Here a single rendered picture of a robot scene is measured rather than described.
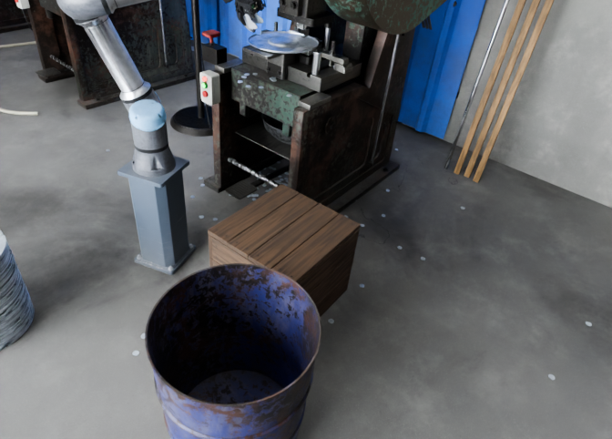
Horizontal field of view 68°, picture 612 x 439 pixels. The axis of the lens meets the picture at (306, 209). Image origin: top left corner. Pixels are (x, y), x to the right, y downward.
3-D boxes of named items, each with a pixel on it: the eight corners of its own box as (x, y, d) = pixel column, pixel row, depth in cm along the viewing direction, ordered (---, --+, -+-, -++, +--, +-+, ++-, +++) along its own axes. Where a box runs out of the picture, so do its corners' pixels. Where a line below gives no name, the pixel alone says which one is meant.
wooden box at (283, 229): (286, 352, 162) (293, 284, 141) (210, 298, 178) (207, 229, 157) (347, 289, 188) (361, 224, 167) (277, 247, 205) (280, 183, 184)
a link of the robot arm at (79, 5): (45, -10, 121) (223, -50, 130) (47, -19, 129) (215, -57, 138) (66, 34, 128) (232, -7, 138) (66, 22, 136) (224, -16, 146)
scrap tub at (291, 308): (234, 537, 117) (232, 448, 88) (135, 430, 136) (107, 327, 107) (331, 418, 144) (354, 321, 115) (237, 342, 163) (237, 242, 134)
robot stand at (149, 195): (172, 275, 186) (160, 184, 159) (133, 261, 190) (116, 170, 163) (197, 248, 200) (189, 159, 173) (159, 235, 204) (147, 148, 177)
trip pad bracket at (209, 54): (218, 90, 208) (217, 47, 197) (203, 84, 213) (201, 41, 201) (228, 87, 212) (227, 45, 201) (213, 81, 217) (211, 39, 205)
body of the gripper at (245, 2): (254, 20, 162) (244, -12, 152) (236, 15, 165) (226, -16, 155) (267, 7, 164) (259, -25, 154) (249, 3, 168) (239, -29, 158)
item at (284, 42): (285, 58, 173) (285, 56, 172) (233, 40, 187) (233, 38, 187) (331, 44, 191) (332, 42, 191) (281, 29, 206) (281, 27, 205)
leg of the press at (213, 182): (219, 194, 234) (213, 7, 179) (204, 184, 239) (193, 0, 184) (326, 136, 294) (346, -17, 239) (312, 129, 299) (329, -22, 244)
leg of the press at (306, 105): (299, 243, 209) (321, 44, 155) (280, 231, 214) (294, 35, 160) (398, 168, 269) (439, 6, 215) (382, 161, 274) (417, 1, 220)
